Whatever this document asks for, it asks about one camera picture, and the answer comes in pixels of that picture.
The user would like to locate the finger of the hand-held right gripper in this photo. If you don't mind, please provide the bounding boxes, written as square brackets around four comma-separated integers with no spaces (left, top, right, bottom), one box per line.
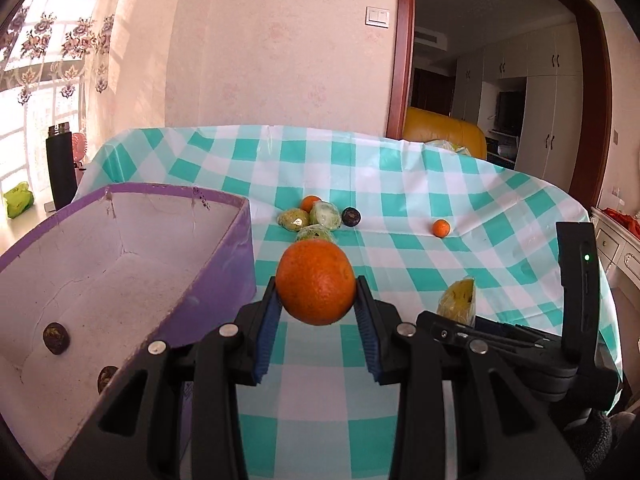
[416,310,556,356]

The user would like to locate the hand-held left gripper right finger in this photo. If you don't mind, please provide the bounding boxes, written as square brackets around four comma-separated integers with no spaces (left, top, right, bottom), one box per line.
[354,275,583,480]

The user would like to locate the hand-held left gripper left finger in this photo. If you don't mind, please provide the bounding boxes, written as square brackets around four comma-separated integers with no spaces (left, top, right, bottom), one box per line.
[55,276,279,480]

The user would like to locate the yellow fruit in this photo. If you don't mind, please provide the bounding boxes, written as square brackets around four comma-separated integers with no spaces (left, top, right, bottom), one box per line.
[436,277,477,325]

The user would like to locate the large orange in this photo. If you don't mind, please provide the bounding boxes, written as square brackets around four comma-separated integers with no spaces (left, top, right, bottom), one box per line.
[276,240,357,327]

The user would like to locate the yellow-green fruit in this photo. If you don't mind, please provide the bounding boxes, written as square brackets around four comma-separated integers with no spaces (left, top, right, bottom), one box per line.
[278,208,311,233]

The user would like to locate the pale green fruit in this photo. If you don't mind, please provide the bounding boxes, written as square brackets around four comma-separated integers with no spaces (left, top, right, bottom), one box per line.
[309,201,341,231]

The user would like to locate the purple cardboard box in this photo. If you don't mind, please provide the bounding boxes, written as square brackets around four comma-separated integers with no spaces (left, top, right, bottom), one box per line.
[0,182,257,478]

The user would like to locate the person's right forearm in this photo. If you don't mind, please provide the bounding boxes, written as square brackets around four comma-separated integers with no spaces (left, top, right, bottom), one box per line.
[562,410,640,478]

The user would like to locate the white dresser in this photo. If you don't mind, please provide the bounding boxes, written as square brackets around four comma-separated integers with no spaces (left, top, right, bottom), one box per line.
[590,205,640,301]

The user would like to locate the red cloth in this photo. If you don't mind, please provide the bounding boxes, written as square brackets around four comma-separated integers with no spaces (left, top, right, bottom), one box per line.
[602,207,640,236]

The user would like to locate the teal checked tablecloth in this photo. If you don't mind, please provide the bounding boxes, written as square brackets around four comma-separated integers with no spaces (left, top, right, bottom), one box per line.
[75,124,623,480]

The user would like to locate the yellowish plastic bag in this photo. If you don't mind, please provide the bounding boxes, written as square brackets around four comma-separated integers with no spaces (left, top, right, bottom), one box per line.
[425,139,473,157]

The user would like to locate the yellow sofa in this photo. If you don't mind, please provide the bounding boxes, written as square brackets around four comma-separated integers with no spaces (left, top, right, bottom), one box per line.
[402,106,487,161]

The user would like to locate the black television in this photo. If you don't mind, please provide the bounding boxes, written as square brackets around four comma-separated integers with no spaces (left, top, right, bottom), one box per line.
[496,91,526,133]

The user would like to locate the black thermos bottle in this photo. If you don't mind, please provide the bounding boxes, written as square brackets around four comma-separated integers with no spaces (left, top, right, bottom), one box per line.
[46,122,78,211]

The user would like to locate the green packet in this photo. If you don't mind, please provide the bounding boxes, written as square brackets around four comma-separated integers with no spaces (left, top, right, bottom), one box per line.
[2,183,36,219]

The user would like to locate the ceiling air vent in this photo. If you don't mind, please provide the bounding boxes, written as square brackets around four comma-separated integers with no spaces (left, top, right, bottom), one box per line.
[414,26,447,52]

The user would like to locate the sheer floral curtain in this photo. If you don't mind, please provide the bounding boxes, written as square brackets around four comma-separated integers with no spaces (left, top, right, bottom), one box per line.
[0,0,126,181]

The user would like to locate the white wall cabinets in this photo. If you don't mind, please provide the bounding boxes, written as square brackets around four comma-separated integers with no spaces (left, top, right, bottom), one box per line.
[452,20,583,181]

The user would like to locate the red-brown door frame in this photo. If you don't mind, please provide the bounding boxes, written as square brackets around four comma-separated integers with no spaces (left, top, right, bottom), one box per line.
[385,0,613,211]

